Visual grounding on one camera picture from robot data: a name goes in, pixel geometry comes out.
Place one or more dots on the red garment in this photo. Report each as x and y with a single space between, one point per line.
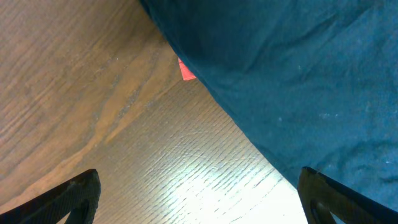
186 73

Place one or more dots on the navy blue garment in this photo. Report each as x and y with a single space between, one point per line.
309 82

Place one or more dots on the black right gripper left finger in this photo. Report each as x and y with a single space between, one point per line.
77 199

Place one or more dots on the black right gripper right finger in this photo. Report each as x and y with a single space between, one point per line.
323 199

